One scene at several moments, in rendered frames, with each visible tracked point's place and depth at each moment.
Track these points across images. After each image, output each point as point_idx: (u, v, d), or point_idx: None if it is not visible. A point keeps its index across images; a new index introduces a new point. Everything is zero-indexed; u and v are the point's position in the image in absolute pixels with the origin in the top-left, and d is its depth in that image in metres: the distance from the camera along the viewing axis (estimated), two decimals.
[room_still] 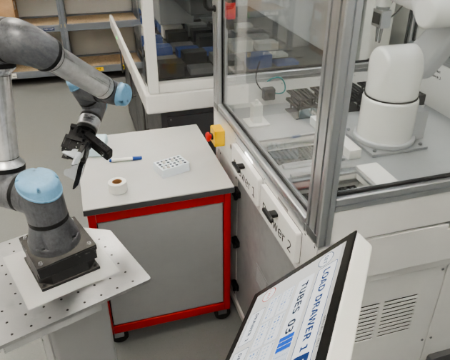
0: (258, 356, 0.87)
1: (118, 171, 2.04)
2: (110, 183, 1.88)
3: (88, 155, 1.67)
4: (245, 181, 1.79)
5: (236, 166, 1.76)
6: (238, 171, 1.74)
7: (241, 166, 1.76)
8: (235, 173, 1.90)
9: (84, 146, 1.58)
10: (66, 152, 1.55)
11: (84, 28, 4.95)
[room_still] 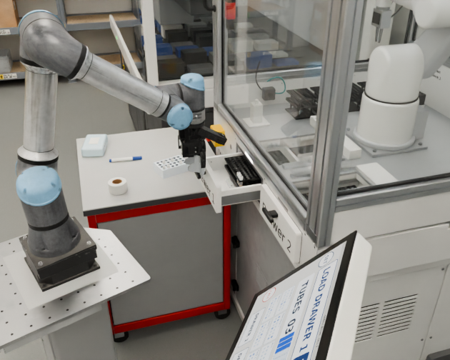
0: (258, 356, 0.87)
1: (118, 171, 2.04)
2: (110, 183, 1.88)
3: None
4: (206, 187, 1.75)
5: (196, 172, 1.72)
6: (198, 176, 1.70)
7: None
8: None
9: (206, 160, 1.66)
10: (192, 169, 1.69)
11: (84, 28, 4.95)
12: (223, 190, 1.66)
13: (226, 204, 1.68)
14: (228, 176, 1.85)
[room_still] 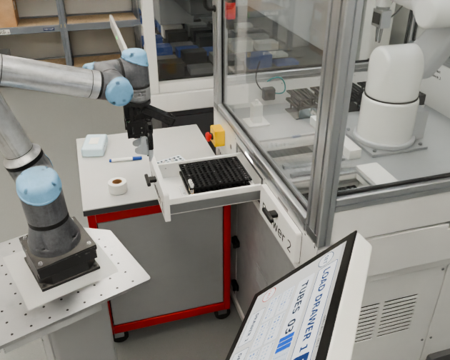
0: (258, 356, 0.87)
1: (118, 171, 2.04)
2: (110, 183, 1.88)
3: None
4: (158, 195, 1.71)
5: (147, 179, 1.68)
6: (148, 184, 1.66)
7: (152, 178, 1.69)
8: (153, 185, 1.82)
9: (153, 141, 1.57)
10: (139, 151, 1.60)
11: (84, 28, 4.95)
12: (173, 198, 1.61)
13: (176, 213, 1.64)
14: (182, 183, 1.81)
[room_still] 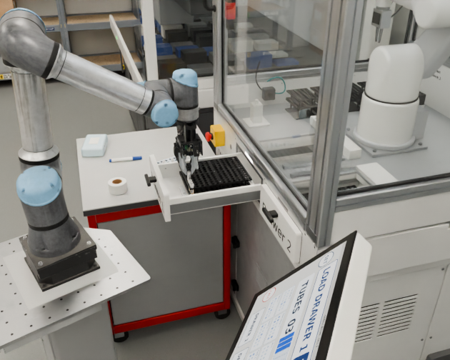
0: (258, 356, 0.87)
1: (118, 171, 2.04)
2: (110, 183, 1.88)
3: None
4: (158, 195, 1.71)
5: (147, 179, 1.68)
6: (148, 184, 1.66)
7: (152, 178, 1.69)
8: (153, 185, 1.82)
9: None
10: (197, 166, 1.64)
11: (84, 28, 4.95)
12: (173, 198, 1.61)
13: (176, 213, 1.64)
14: (182, 183, 1.81)
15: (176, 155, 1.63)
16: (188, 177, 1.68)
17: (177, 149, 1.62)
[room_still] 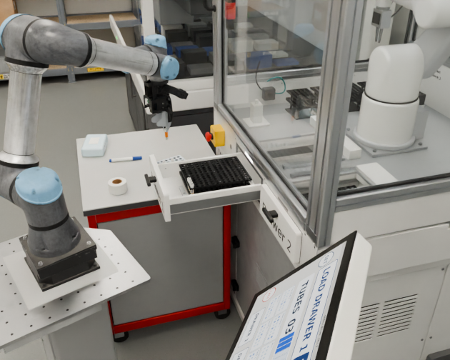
0: (258, 356, 0.87)
1: (118, 171, 2.04)
2: (110, 183, 1.88)
3: None
4: (158, 195, 1.71)
5: (147, 179, 1.68)
6: (148, 184, 1.66)
7: (152, 178, 1.69)
8: (153, 185, 1.82)
9: (172, 115, 1.84)
10: (160, 124, 1.85)
11: (84, 28, 4.95)
12: (173, 198, 1.61)
13: (176, 213, 1.64)
14: (182, 183, 1.81)
15: None
16: None
17: None
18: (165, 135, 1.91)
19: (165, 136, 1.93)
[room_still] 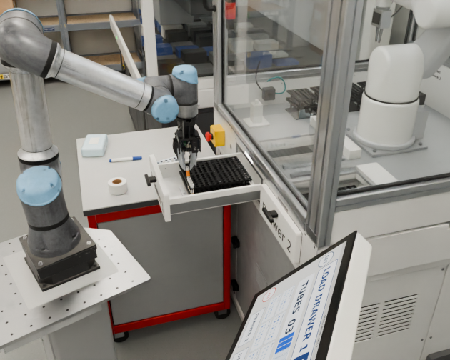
0: (258, 356, 0.87)
1: (118, 171, 2.04)
2: (110, 183, 1.88)
3: None
4: (158, 195, 1.71)
5: (147, 179, 1.68)
6: (148, 184, 1.66)
7: (152, 178, 1.69)
8: (153, 185, 1.82)
9: None
10: (196, 162, 1.64)
11: (84, 28, 4.95)
12: (173, 198, 1.61)
13: (176, 213, 1.64)
14: (182, 183, 1.81)
15: (174, 150, 1.64)
16: None
17: (176, 145, 1.63)
18: (188, 174, 1.69)
19: (186, 176, 1.70)
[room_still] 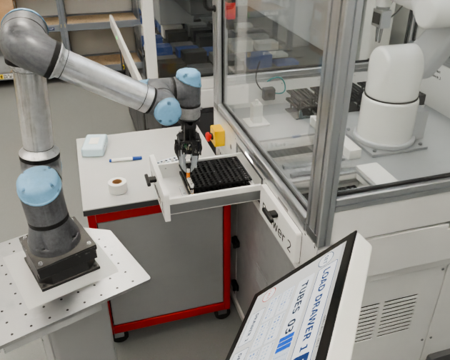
0: (258, 356, 0.87)
1: (118, 171, 2.04)
2: (110, 183, 1.88)
3: None
4: (158, 195, 1.71)
5: (147, 179, 1.68)
6: (148, 184, 1.66)
7: (152, 178, 1.69)
8: (153, 185, 1.82)
9: (201, 148, 1.67)
10: (196, 164, 1.65)
11: (84, 28, 4.95)
12: (173, 198, 1.61)
13: (176, 213, 1.64)
14: (182, 183, 1.81)
15: (176, 152, 1.64)
16: None
17: (177, 146, 1.63)
18: (188, 176, 1.70)
19: (186, 178, 1.71)
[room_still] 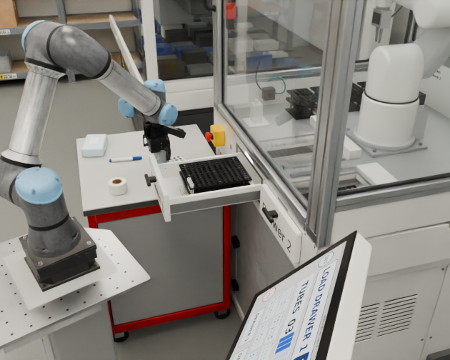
0: (258, 356, 0.87)
1: (118, 171, 2.04)
2: (110, 183, 1.88)
3: None
4: (158, 195, 1.71)
5: (147, 179, 1.68)
6: (148, 184, 1.66)
7: (152, 178, 1.69)
8: (153, 185, 1.82)
9: (171, 153, 1.91)
10: (158, 162, 1.92)
11: (84, 28, 4.95)
12: (173, 198, 1.61)
13: (176, 213, 1.64)
14: (182, 183, 1.81)
15: None
16: None
17: None
18: None
19: None
